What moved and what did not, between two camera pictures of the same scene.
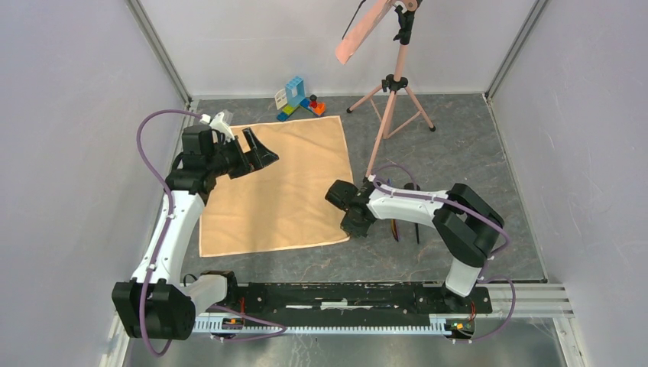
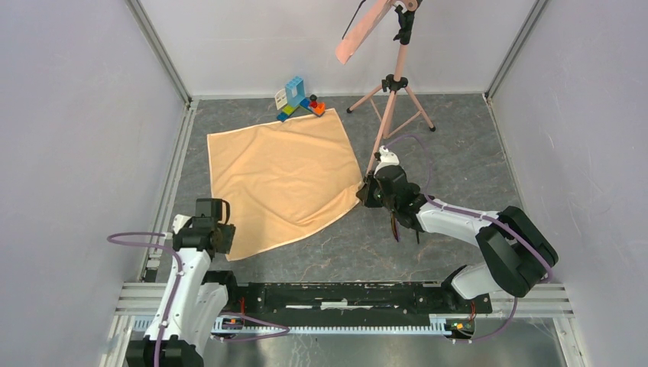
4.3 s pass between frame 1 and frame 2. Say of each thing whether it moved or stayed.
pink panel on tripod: stayed
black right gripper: moved
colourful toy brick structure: stayed
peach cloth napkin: stayed
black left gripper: moved
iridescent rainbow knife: stayed
